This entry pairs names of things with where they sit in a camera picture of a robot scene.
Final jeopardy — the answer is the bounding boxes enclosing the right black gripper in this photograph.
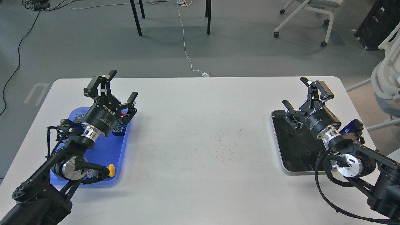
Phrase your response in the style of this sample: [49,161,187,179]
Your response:
[282,77,342,138]

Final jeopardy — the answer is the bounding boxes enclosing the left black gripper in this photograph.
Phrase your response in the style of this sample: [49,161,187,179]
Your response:
[82,70,138,137]

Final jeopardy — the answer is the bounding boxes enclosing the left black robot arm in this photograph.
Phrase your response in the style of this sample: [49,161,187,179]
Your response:
[1,70,138,225]

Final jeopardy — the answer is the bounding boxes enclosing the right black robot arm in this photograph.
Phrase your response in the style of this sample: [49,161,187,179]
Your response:
[282,77,400,225]

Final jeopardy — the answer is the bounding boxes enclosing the red emergency stop button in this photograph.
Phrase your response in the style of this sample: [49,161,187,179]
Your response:
[111,119,126,137]

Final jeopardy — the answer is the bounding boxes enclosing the silver metal tray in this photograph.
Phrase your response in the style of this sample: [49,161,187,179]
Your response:
[271,110,327,175]

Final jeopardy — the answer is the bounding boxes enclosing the blue plastic tray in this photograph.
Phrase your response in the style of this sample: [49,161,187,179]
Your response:
[49,107,132,187]

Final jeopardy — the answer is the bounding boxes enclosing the black table leg left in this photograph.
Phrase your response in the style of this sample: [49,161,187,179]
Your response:
[130,0,146,37]

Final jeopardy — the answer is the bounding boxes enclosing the black table leg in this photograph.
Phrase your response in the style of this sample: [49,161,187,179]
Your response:
[205,0,212,35]
[130,0,146,37]

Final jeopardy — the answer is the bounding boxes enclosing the white chair at right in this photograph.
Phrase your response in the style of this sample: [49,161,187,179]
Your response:
[346,24,400,131]

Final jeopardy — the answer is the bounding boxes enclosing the white office chair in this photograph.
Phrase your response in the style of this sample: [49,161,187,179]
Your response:
[273,0,343,47]

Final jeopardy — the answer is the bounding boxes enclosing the black cabinet on casters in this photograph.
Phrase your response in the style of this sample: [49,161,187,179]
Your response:
[354,0,400,50]

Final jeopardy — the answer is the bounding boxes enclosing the black table leg right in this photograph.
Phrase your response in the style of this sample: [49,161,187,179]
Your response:
[205,0,212,35]

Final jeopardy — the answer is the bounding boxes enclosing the yellow push button switch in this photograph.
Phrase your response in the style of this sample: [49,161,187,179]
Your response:
[86,164,116,179]

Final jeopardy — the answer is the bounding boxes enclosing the white charging cable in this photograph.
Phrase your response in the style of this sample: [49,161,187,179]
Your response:
[150,0,210,78]

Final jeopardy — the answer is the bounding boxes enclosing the black floor cable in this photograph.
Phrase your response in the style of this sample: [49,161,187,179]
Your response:
[0,0,75,115]

